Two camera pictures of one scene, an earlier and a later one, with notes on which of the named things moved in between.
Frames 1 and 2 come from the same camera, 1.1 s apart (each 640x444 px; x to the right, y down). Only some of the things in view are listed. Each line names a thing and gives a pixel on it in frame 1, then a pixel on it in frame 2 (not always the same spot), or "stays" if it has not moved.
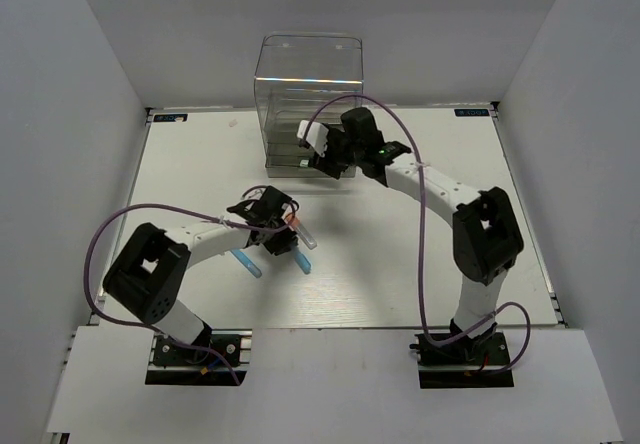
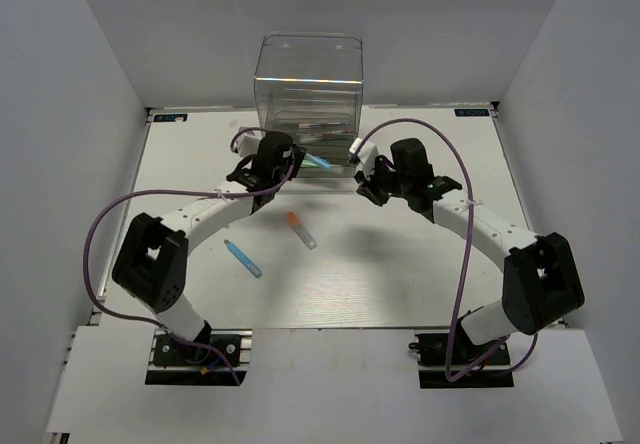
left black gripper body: x=277 y=241 → x=298 y=155
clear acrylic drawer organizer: x=295 y=74 stays
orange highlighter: x=297 y=227 stays
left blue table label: x=170 y=118 stays
